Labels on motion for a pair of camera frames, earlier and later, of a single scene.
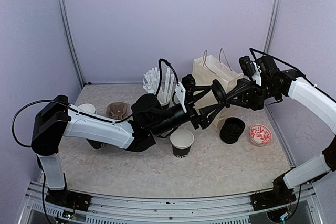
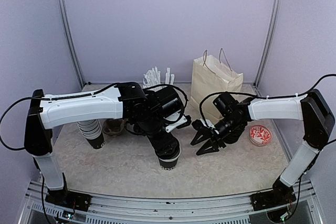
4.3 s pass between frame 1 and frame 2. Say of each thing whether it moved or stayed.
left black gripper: moved
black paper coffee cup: moved
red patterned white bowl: stayed
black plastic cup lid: moved
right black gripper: moved
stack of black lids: stayed
